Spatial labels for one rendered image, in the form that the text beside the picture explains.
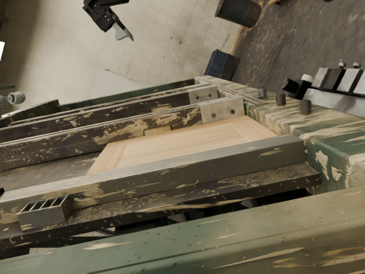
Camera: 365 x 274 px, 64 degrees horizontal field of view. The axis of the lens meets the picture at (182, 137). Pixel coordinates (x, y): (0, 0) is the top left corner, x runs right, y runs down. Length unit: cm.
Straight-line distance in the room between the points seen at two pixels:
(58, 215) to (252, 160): 32
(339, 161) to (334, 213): 15
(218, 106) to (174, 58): 529
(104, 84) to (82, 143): 394
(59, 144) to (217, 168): 53
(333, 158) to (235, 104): 45
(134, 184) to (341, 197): 31
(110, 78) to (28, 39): 236
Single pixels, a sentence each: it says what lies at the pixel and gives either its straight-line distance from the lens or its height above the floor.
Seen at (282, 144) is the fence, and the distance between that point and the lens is 51.
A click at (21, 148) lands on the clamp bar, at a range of 94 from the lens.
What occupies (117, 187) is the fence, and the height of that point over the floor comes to 116.
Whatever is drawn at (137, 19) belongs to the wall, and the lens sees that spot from 619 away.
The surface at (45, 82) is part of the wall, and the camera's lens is 654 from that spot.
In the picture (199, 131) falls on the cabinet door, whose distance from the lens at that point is 77.
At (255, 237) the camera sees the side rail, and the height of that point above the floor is 104.
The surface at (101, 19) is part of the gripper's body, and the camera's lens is 123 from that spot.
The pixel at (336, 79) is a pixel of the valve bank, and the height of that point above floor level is 76.
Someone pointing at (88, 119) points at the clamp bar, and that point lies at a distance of 132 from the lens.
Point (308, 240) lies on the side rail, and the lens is 28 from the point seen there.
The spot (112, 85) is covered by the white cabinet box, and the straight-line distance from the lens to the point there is 477.
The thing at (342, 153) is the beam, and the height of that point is 90.
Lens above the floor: 116
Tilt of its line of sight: 8 degrees down
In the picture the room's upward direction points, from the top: 70 degrees counter-clockwise
